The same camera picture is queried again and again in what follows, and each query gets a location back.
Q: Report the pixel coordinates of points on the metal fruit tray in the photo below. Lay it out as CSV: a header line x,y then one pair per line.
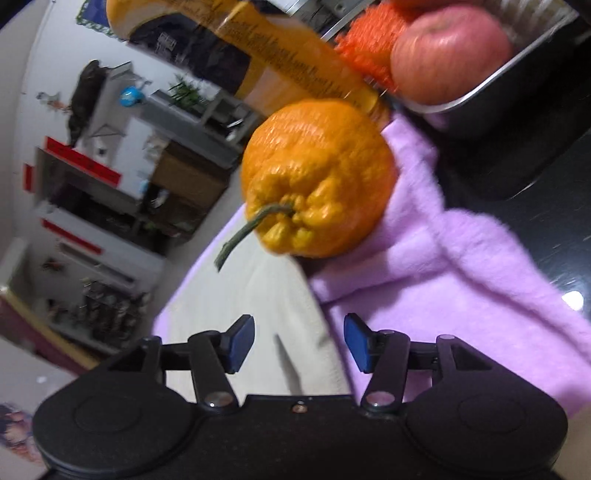
x,y
485,92

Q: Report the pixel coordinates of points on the maroon chair with gold frame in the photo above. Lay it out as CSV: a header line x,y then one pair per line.
x,y
37,337

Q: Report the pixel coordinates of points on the orange juice bottle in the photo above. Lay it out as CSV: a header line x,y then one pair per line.
x,y
286,60

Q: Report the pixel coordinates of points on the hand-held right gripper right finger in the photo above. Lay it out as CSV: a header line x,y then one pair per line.
x,y
358,344

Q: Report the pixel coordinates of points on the green potted plant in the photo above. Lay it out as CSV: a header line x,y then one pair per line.
x,y
184,92

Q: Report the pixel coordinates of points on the printed poster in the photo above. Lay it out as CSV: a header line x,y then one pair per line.
x,y
16,429

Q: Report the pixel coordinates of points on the purple fleece blanket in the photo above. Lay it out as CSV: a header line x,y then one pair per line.
x,y
438,286

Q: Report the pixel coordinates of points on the large bumpy orange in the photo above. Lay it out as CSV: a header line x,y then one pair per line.
x,y
323,175

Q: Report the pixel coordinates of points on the pink red apple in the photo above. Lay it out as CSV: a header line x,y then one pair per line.
x,y
448,55

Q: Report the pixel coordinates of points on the wooden cabinet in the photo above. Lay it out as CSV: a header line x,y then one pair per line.
x,y
184,180

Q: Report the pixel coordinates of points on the orange mesh fruit bag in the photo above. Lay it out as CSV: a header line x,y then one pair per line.
x,y
369,50

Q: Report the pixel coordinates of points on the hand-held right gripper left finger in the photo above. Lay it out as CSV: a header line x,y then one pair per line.
x,y
240,344

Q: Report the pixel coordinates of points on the dark hanging coat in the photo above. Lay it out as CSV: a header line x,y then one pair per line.
x,y
85,101

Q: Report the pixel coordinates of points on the white door with red banners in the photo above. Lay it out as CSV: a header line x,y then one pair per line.
x,y
83,161

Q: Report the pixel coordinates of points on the grey media shelf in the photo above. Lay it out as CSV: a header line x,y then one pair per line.
x,y
203,115

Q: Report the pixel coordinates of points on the shoe rack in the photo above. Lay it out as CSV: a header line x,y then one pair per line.
x,y
101,314

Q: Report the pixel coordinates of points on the beige shirt with grey trim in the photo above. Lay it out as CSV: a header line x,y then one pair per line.
x,y
277,304

